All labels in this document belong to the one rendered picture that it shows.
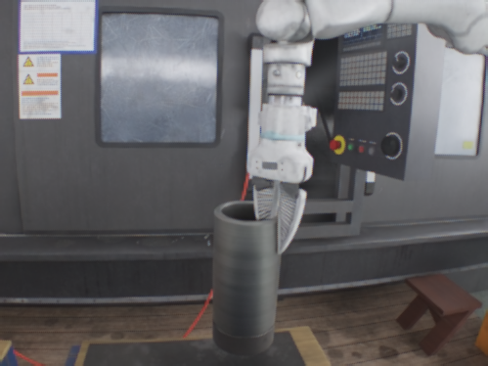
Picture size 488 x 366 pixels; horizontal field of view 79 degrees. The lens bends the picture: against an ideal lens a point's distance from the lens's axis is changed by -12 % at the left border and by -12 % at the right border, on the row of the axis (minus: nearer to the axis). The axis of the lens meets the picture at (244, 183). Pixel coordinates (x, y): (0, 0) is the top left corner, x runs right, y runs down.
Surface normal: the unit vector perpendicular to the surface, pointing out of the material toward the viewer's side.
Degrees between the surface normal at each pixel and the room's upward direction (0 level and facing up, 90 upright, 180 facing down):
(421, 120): 88
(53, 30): 86
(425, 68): 88
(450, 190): 86
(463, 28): 121
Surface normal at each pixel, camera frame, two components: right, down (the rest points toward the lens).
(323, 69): 0.17, 0.55
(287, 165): -0.54, 0.18
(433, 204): 0.19, 0.18
